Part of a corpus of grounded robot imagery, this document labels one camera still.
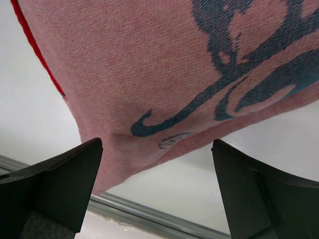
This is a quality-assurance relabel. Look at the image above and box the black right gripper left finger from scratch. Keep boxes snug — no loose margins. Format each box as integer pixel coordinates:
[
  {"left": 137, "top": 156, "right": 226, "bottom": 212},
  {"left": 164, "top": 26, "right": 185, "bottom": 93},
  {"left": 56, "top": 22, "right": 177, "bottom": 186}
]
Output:
[{"left": 0, "top": 138, "right": 103, "bottom": 239}]

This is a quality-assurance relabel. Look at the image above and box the red and pink patterned pillowcase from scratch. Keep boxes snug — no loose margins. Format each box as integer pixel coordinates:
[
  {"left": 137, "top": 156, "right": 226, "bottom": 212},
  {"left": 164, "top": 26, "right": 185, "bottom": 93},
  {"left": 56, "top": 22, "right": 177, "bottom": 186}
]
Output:
[{"left": 11, "top": 0, "right": 319, "bottom": 195}]

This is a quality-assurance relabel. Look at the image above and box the aluminium table edge rail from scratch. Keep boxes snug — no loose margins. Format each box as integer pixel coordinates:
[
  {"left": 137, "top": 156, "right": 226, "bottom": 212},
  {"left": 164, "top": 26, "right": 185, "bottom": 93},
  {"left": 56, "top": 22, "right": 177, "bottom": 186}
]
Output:
[{"left": 0, "top": 154, "right": 231, "bottom": 239}]

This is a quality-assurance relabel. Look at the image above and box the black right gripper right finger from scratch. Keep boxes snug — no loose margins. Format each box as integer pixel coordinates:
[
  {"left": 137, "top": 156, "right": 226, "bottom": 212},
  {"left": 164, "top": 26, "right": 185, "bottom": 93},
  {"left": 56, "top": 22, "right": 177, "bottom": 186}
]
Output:
[{"left": 212, "top": 139, "right": 319, "bottom": 239}]

